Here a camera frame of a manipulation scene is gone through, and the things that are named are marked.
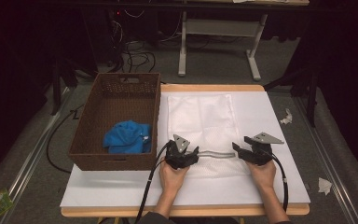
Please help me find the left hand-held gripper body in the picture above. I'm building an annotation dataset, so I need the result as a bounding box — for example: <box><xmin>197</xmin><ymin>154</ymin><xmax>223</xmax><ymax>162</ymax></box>
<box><xmin>164</xmin><ymin>133</ymin><xmax>192</xmax><ymax>171</ymax></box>

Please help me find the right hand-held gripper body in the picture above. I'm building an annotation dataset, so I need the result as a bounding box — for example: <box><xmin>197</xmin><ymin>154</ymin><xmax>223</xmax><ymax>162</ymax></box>
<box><xmin>244</xmin><ymin>132</ymin><xmax>285</xmax><ymax>166</ymax></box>

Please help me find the blue garment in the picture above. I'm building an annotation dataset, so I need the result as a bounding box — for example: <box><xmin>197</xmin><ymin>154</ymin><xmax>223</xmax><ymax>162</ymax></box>
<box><xmin>103</xmin><ymin>119</ymin><xmax>153</xmax><ymax>155</ymax></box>

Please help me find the brown wicker basket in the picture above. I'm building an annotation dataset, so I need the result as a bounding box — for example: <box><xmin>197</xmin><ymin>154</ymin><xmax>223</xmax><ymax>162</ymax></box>
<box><xmin>67</xmin><ymin>72</ymin><xmax>162</xmax><ymax>172</ymax></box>

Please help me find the person's right hand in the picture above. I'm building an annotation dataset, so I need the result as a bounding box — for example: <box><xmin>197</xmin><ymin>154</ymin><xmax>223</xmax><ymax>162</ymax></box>
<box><xmin>245</xmin><ymin>159</ymin><xmax>277</xmax><ymax>192</ymax></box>

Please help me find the person's left hand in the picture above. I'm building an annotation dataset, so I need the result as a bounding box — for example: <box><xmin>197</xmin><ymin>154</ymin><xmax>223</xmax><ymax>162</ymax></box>
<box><xmin>158</xmin><ymin>160</ymin><xmax>190</xmax><ymax>194</ymax></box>

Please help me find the small crumpled white paper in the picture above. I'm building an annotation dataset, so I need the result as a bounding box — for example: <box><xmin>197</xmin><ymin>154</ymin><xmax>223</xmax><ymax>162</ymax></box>
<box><xmin>280</xmin><ymin>107</ymin><xmax>294</xmax><ymax>126</ymax></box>

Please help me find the white board sheet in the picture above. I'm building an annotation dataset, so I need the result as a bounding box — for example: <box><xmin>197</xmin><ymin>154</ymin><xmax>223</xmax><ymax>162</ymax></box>
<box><xmin>60</xmin><ymin>91</ymin><xmax>311</xmax><ymax>208</ymax></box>

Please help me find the flat crumpled white paper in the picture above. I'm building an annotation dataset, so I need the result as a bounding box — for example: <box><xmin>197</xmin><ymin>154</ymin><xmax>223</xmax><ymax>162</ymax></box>
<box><xmin>317</xmin><ymin>176</ymin><xmax>334</xmax><ymax>197</ymax></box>

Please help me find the dark metal stand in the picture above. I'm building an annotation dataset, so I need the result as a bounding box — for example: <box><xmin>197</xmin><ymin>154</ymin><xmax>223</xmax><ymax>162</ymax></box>
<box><xmin>49</xmin><ymin>54</ymin><xmax>79</xmax><ymax>117</ymax></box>
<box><xmin>262</xmin><ymin>67</ymin><xmax>322</xmax><ymax>129</ymax></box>

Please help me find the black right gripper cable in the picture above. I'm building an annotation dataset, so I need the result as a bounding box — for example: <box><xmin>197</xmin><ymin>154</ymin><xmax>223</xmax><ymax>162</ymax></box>
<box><xmin>262</xmin><ymin>148</ymin><xmax>290</xmax><ymax>213</ymax></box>

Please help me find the metal floor rail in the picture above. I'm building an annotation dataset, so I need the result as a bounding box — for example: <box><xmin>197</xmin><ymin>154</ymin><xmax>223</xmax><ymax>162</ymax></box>
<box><xmin>294</xmin><ymin>95</ymin><xmax>358</xmax><ymax>224</ymax></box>
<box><xmin>0</xmin><ymin>86</ymin><xmax>76</xmax><ymax>224</ymax></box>

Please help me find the tangle of black cables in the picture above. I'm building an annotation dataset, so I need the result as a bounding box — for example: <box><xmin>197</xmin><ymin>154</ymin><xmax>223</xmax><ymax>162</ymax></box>
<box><xmin>106</xmin><ymin>8</ymin><xmax>157</xmax><ymax>75</ymax></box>

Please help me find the white desk frame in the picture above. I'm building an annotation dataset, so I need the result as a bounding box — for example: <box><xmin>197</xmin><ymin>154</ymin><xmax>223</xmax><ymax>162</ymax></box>
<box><xmin>177</xmin><ymin>10</ymin><xmax>269</xmax><ymax>82</ymax></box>

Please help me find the black floor cable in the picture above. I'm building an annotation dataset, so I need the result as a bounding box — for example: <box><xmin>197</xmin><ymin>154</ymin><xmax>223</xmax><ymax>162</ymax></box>
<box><xmin>45</xmin><ymin>104</ymin><xmax>85</xmax><ymax>175</ymax></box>

